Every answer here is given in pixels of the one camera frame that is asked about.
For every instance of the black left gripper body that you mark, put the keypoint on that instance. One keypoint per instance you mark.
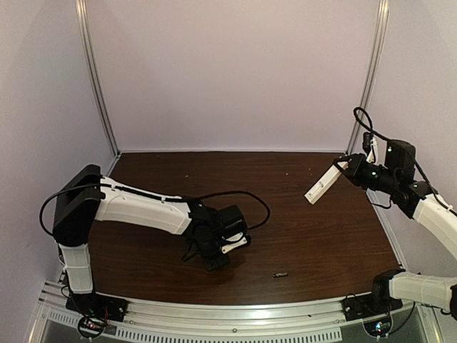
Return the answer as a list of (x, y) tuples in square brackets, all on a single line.
[(216, 262)]

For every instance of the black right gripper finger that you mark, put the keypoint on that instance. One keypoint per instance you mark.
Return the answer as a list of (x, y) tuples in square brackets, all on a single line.
[(347, 159), (343, 167)]

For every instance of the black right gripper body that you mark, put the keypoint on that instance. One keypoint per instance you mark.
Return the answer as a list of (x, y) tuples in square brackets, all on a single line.
[(349, 164)]

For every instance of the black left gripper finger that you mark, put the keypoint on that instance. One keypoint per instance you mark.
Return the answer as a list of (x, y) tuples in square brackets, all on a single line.
[(188, 258), (193, 248)]

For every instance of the white remote control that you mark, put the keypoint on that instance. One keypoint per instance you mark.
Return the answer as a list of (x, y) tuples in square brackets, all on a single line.
[(322, 185)]

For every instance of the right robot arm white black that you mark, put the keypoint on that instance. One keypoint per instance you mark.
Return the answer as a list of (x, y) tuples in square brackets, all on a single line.
[(419, 201)]

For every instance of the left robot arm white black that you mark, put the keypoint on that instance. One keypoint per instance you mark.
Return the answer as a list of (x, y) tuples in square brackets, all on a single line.
[(91, 196)]

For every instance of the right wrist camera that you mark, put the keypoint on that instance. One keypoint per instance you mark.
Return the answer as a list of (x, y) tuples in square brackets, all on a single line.
[(370, 147)]

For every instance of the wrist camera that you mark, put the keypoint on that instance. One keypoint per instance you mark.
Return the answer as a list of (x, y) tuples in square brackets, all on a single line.
[(234, 242), (370, 147)]

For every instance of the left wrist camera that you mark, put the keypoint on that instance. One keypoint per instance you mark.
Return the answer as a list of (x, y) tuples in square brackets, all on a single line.
[(234, 242)]

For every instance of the right aluminium frame post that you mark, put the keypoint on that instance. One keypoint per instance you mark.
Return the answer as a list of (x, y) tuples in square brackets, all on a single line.
[(379, 36)]

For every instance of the aluminium frame post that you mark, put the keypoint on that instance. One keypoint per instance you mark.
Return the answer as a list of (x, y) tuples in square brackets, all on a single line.
[(379, 36), (84, 27)]

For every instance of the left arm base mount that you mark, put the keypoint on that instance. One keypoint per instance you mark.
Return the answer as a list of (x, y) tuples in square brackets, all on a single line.
[(96, 311)]

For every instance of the front aluminium rail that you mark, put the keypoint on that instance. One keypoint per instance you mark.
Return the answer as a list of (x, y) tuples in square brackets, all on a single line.
[(316, 321)]

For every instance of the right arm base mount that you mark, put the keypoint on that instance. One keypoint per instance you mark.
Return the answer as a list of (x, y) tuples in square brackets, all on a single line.
[(376, 315)]

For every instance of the left aluminium frame post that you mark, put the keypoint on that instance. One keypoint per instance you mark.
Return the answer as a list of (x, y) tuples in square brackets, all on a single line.
[(84, 27)]

